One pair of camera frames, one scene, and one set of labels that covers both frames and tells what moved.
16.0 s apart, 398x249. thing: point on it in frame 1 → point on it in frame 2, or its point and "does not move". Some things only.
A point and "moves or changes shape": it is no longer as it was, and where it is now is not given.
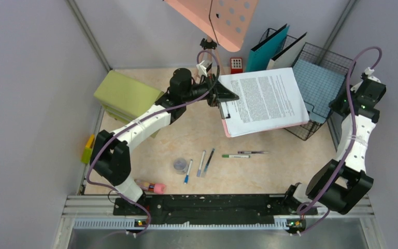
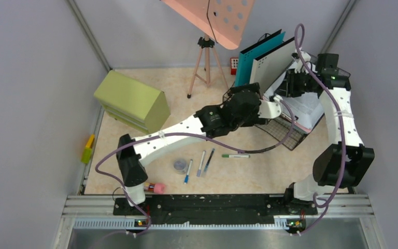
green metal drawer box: [124, 99] does not move
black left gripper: [219, 93] → [254, 119]
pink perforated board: [228, 20] does not move
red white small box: [236, 65] does not move
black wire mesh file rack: [320, 76] → [285, 128]
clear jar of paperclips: [180, 166] does not move
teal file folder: [261, 55] → [245, 59]
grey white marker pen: [199, 169] does not move
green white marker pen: [235, 156] does not move
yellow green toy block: [87, 153] does not move
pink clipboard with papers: [268, 101] moves or changes shape
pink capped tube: [156, 188] does not move
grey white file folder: [286, 57] moves or changes shape
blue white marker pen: [186, 177] does not move
